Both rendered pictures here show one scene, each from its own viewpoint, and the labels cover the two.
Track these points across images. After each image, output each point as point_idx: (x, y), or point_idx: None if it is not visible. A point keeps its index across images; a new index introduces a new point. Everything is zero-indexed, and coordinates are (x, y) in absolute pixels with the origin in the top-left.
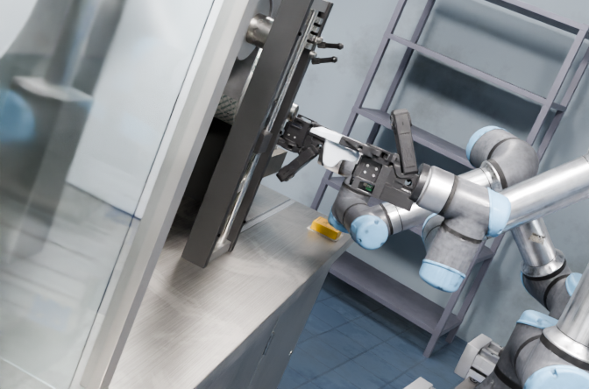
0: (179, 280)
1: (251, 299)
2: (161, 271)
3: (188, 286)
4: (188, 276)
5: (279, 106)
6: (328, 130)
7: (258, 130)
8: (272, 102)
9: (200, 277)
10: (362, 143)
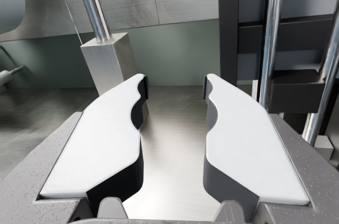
0: (173, 201)
1: None
2: (178, 184)
3: (168, 210)
4: (190, 204)
5: (338, 28)
6: (120, 84)
7: (220, 74)
8: (231, 22)
9: (201, 214)
10: (314, 207)
